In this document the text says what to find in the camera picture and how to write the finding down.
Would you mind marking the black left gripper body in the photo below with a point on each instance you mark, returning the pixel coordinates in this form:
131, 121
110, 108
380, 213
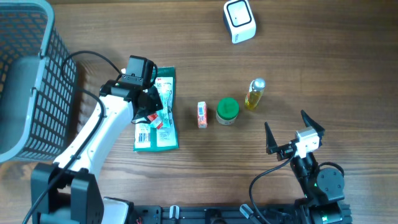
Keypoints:
153, 102

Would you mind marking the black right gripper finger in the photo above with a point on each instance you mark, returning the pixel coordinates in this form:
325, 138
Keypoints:
309, 122
271, 145

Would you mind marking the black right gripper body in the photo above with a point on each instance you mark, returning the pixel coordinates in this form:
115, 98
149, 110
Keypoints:
284, 151

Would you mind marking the mint green sachet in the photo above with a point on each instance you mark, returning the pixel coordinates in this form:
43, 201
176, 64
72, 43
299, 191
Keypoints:
164, 113

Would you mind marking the red coffee stick sachet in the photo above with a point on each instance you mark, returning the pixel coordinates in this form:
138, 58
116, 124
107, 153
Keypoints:
155, 121

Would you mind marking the green lid jar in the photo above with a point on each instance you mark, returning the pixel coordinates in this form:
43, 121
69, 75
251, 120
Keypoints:
227, 111

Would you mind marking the yellow oil bottle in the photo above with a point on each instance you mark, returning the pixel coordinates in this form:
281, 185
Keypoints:
255, 92

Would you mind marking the green white gloves package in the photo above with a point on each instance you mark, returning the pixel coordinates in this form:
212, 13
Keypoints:
148, 139

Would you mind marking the small orange box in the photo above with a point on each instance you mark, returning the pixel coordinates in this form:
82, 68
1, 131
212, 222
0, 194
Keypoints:
202, 114

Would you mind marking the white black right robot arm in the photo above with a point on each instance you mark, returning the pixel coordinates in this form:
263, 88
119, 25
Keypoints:
322, 184

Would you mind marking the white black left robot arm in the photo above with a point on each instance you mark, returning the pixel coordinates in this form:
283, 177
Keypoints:
67, 191

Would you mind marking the white barcode scanner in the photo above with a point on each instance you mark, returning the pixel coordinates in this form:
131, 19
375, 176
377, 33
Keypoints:
239, 20

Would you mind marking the grey plastic mesh basket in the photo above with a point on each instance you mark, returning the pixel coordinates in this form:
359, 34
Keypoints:
36, 102

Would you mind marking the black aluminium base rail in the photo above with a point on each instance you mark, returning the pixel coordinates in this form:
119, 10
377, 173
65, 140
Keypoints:
217, 214

